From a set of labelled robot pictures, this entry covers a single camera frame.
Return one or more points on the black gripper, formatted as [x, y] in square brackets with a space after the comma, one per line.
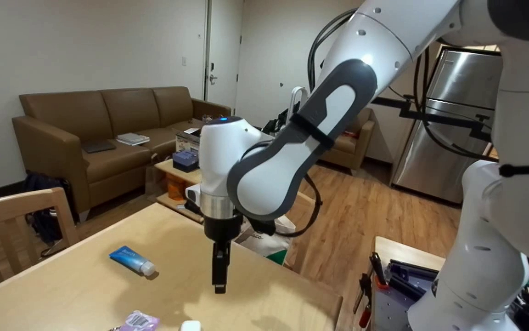
[221, 228]

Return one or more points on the small white earbuds case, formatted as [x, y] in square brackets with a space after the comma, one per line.
[190, 325]

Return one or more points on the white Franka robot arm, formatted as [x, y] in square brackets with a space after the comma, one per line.
[276, 171]

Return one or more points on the black bag beside sofa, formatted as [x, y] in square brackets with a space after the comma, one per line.
[46, 213]

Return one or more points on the blue tube with white cap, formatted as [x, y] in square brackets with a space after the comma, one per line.
[127, 257]

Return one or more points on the purple patterned packet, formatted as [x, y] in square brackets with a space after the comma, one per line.
[136, 322]

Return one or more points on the light wooden coffee table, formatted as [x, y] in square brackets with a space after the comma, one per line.
[178, 175]

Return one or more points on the dark blue small box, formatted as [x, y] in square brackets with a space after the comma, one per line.
[184, 160]

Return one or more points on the open cardboard box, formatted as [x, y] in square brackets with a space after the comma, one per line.
[186, 140]

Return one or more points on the black backpack by fan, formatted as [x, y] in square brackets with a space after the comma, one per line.
[274, 125]

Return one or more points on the white book on sofa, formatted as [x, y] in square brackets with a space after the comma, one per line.
[133, 138]

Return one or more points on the dark flat laptop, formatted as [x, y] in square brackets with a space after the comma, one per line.
[98, 145]

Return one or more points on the grey tool bin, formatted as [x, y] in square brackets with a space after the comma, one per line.
[393, 305]

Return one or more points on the silver bladeless fan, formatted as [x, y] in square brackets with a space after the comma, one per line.
[298, 97]

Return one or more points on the brown leather sofa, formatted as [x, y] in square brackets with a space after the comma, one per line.
[63, 147]

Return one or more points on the wooden slatted chair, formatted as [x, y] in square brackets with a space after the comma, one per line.
[8, 208]

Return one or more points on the white room door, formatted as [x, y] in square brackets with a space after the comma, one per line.
[223, 42]

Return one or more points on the stainless steel refrigerator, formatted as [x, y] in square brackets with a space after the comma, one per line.
[436, 153]

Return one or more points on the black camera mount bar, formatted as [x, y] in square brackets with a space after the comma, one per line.
[454, 119]

